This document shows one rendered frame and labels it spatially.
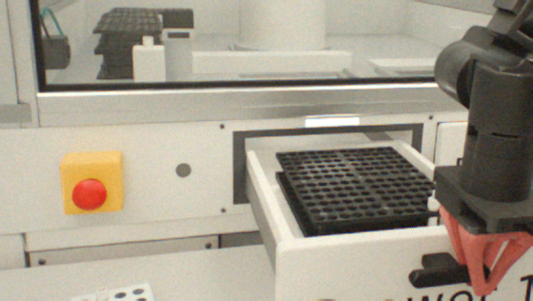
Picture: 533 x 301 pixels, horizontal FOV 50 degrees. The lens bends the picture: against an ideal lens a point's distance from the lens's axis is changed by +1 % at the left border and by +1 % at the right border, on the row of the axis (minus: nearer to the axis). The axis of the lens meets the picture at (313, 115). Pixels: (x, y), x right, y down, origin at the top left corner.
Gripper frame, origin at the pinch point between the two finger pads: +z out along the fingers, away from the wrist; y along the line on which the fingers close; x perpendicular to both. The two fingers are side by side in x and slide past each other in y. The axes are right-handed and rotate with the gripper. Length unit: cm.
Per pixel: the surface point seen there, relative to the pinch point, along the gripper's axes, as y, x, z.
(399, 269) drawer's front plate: 2.9, 6.4, -0.1
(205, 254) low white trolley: 32.5, 22.2, 14.6
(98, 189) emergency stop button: 29.1, 35.2, 2.2
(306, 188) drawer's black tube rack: 21.7, 10.7, 0.2
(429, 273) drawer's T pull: -0.5, 5.2, -1.7
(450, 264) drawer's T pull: 0.7, 2.6, -1.6
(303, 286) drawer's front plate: 2.8, 15.4, 0.6
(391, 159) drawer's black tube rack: 29.6, -3.3, 0.3
